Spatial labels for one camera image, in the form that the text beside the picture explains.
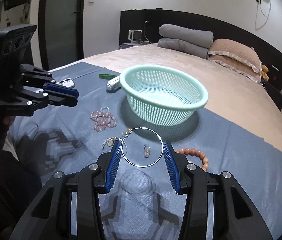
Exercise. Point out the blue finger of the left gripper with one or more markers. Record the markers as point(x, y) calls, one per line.
point(63, 100)
point(60, 89)

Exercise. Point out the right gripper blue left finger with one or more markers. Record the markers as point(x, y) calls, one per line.
point(108, 165)

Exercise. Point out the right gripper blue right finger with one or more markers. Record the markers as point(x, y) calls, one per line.
point(176, 164)

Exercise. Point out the white phone butterfly case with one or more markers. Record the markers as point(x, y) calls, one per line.
point(68, 83)

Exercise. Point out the small crystal earring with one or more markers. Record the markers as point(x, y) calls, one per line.
point(147, 150)

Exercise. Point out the blue denim cloth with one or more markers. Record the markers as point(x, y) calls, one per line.
point(142, 203)

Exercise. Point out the white handheld device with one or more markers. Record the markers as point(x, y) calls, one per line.
point(113, 84)

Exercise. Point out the large silver hoop bangle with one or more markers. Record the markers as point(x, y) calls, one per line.
point(132, 147)

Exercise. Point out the mint green plastic basket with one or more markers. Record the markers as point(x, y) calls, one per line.
point(162, 95)

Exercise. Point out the grey nightstand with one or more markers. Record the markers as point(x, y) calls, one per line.
point(134, 44)

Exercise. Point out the dark glass door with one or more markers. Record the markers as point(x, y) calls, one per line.
point(60, 32)

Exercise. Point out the beige bed cover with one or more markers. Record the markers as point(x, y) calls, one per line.
point(231, 95)

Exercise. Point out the white electric kettle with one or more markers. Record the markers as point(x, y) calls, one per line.
point(135, 36)

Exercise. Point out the pink ruffled pillow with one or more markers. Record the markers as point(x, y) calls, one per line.
point(236, 57)

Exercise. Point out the grey folded blanket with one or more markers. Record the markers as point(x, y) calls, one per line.
point(189, 41)

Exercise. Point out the yellow plush toy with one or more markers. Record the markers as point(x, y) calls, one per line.
point(264, 72)

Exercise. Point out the black headboard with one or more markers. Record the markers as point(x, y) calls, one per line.
point(149, 21)

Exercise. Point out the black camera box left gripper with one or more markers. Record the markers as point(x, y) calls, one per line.
point(14, 40)

